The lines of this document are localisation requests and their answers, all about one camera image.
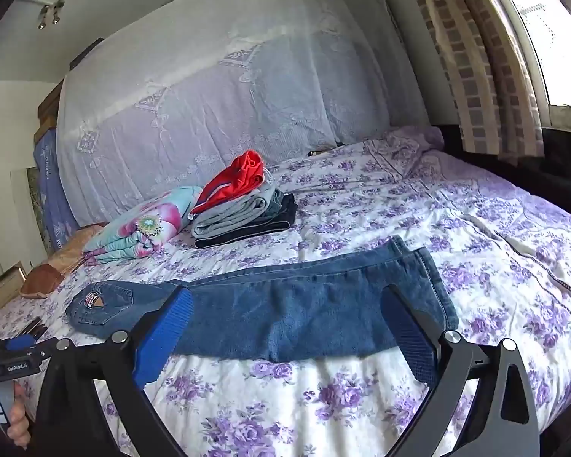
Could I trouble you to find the white lace cloth cover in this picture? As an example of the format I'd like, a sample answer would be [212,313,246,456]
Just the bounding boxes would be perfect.
[56,0,431,227]

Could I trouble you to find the blue printed mattress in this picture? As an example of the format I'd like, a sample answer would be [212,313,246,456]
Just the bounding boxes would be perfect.
[32,128,79,253]

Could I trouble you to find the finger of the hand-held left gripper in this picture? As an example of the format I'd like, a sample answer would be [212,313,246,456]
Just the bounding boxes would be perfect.
[0,334,58,359]

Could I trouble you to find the checked beige curtain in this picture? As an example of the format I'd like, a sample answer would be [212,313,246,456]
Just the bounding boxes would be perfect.
[404,0,545,158]

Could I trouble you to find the folded grey pants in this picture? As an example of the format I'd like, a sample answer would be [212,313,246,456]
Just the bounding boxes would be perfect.
[191,185,284,239]

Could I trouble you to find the window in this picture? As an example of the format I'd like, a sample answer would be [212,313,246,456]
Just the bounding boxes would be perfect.
[476,0,571,108]

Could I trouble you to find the ceiling spot lamp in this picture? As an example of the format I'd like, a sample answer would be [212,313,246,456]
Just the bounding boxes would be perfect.
[37,0,66,30]

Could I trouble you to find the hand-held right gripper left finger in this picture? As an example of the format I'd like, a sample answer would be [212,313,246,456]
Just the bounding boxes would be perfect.
[31,286,196,457]

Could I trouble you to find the orange brown pillow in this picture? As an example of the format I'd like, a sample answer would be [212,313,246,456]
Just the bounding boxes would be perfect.
[20,223,108,300]

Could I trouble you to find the folded dark pants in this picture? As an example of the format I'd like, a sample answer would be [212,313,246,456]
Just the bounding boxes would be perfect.
[195,194,300,249]

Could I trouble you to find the person's left hand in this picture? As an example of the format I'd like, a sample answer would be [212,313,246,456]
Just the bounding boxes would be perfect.
[7,383,32,449]

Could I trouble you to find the gold picture frame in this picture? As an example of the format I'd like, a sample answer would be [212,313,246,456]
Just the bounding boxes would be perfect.
[0,262,28,317]

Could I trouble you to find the folded pink teal floral blanket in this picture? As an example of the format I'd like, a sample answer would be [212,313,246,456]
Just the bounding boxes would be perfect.
[82,185,204,265]

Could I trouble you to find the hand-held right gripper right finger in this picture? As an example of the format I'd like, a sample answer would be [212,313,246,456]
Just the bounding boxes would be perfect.
[380,286,541,457]

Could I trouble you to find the leaning landscape picture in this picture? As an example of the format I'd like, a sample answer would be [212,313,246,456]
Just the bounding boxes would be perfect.
[26,166,53,254]

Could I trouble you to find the blue jeans pants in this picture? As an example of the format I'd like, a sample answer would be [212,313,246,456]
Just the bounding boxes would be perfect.
[65,235,460,363]

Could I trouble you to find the bed with purple floral sheet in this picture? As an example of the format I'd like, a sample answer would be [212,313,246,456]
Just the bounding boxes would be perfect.
[0,126,571,457]

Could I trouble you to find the wooden furniture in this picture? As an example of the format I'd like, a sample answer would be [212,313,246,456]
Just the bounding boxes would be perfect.
[37,78,65,136]

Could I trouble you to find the folded red garment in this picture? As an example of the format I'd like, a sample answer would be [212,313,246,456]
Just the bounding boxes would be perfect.
[190,150,266,214]

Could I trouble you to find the small dark items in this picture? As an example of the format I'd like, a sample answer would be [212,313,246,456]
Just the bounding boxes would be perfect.
[21,316,48,339]

